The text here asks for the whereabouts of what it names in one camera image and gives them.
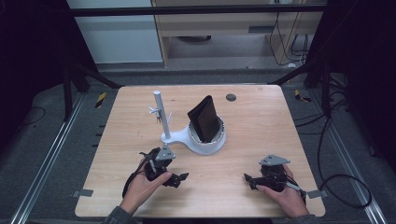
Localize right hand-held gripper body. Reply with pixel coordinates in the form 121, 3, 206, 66
257, 154, 295, 193

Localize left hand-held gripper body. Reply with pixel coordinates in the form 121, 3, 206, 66
139, 145, 177, 183

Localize white bowl with silver rim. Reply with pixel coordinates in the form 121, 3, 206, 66
187, 114, 226, 147

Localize white key stand with hooks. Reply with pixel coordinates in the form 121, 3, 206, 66
148, 90, 228, 156

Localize black wallet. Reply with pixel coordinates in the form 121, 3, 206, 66
187, 94, 221, 144

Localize person's right hand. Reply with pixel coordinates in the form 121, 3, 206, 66
255, 163, 311, 218

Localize person's left hand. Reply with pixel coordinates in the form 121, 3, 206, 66
120, 170, 174, 217

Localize grey tape strip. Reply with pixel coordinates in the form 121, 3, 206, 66
306, 189, 329, 201
71, 189, 94, 199

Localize yellow black striped tape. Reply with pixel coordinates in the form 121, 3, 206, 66
94, 91, 107, 109
293, 89, 313, 104

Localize black metal stand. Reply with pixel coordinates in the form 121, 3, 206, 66
61, 57, 123, 123
266, 60, 332, 119

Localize white cabinet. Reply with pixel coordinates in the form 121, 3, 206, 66
65, 0, 164, 65

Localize light wooden desk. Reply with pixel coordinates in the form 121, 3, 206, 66
150, 0, 329, 68

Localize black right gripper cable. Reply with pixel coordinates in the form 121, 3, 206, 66
284, 108, 374, 210

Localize aluminium floor rail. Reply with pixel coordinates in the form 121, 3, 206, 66
8, 92, 87, 224
309, 91, 389, 224

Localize thin black floor cable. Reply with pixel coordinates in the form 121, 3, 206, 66
18, 105, 47, 128

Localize black hanging desk cables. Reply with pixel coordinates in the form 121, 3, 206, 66
268, 11, 310, 68

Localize black frame crossbar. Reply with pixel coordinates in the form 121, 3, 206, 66
65, 3, 329, 18

